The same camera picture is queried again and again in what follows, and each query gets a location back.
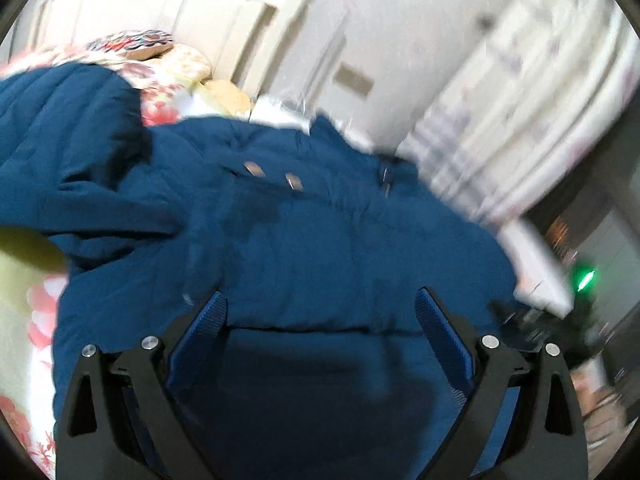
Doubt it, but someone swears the yellow pillow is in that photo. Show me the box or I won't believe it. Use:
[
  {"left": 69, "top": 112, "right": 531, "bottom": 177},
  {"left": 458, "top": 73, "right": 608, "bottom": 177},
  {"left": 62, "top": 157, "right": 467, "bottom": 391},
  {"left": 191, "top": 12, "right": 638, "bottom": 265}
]
[{"left": 202, "top": 79, "right": 253, "bottom": 116}]

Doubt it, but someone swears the floral bed sheet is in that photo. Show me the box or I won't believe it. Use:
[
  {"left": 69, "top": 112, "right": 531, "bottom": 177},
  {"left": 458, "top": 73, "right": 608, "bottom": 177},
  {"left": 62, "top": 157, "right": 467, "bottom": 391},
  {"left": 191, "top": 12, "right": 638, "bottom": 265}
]
[{"left": 0, "top": 42, "right": 251, "bottom": 466}]

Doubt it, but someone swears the blue padded jacket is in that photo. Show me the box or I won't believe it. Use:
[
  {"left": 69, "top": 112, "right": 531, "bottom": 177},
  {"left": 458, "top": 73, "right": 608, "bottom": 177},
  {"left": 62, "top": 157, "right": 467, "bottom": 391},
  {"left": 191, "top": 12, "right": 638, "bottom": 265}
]
[{"left": 0, "top": 64, "right": 523, "bottom": 480}]

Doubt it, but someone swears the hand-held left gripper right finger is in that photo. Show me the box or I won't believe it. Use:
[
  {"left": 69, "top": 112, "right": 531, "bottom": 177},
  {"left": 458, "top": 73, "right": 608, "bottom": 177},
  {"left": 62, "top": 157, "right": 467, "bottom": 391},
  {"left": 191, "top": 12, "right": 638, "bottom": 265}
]
[{"left": 415, "top": 287, "right": 591, "bottom": 480}]

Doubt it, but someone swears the white plastic bag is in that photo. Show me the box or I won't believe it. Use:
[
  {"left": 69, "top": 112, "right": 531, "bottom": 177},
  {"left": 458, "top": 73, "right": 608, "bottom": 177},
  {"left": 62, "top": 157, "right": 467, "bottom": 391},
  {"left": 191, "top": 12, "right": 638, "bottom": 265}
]
[{"left": 249, "top": 94, "right": 372, "bottom": 153}]

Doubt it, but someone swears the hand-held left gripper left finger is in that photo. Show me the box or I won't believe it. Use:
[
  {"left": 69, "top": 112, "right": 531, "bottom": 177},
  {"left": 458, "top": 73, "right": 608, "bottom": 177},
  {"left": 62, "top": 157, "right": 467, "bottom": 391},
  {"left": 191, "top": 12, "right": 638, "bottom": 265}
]
[{"left": 54, "top": 290, "right": 231, "bottom": 480}]

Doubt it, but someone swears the patterned pillow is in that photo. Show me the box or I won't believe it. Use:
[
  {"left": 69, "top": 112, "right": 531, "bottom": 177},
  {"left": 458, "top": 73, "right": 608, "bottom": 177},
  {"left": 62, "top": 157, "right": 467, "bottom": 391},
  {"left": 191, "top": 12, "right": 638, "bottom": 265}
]
[{"left": 85, "top": 29, "right": 176, "bottom": 61}]

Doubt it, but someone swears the wall socket plate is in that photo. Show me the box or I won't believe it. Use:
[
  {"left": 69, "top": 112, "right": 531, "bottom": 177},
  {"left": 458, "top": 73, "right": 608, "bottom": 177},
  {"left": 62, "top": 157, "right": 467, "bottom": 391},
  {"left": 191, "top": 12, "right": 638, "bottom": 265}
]
[{"left": 332, "top": 62, "right": 376, "bottom": 98}]

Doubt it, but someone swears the white printed curtain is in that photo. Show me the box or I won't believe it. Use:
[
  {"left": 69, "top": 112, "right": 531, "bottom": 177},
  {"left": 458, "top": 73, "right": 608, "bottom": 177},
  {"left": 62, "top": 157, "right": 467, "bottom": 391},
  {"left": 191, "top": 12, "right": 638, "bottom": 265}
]
[{"left": 400, "top": 0, "right": 640, "bottom": 231}]

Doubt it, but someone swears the pink floral pillow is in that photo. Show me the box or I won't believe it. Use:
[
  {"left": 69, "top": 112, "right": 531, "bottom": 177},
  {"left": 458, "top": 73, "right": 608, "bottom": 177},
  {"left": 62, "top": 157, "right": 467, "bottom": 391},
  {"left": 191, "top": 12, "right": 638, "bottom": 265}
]
[{"left": 150, "top": 44, "right": 213, "bottom": 86}]

